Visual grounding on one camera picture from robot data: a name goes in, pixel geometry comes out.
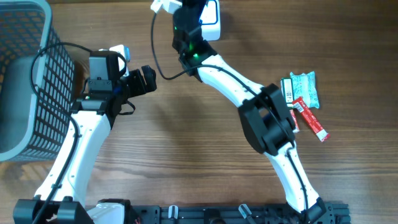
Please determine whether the green white gum box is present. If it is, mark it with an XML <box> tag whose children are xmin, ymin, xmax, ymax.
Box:
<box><xmin>280</xmin><ymin>78</ymin><xmax>294</xmax><ymax>108</ymax></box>

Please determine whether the orange red small box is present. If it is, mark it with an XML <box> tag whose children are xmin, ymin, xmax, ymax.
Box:
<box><xmin>290</xmin><ymin>110</ymin><xmax>300</xmax><ymax>133</ymax></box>

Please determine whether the light blue wet wipes pack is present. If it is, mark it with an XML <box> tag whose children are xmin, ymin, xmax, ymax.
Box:
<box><xmin>290</xmin><ymin>72</ymin><xmax>320</xmax><ymax>109</ymax></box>

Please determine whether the red stick packet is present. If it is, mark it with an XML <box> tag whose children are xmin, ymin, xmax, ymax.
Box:
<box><xmin>293</xmin><ymin>97</ymin><xmax>330</xmax><ymax>142</ymax></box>

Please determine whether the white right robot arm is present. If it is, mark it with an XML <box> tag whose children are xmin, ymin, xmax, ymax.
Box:
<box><xmin>172</xmin><ymin>1</ymin><xmax>326</xmax><ymax>223</ymax></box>

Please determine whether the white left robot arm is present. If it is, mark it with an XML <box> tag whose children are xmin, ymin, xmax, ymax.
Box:
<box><xmin>13</xmin><ymin>50</ymin><xmax>157</xmax><ymax>223</ymax></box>

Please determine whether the white barcode scanner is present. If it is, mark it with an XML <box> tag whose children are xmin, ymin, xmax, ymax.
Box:
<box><xmin>200</xmin><ymin>0</ymin><xmax>221</xmax><ymax>41</ymax></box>

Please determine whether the dark grey plastic basket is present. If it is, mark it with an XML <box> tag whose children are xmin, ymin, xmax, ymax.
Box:
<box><xmin>1</xmin><ymin>0</ymin><xmax>75</xmax><ymax>161</ymax></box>

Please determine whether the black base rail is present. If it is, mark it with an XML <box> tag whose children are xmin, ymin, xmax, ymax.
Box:
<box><xmin>130</xmin><ymin>203</ymin><xmax>351</xmax><ymax>224</ymax></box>

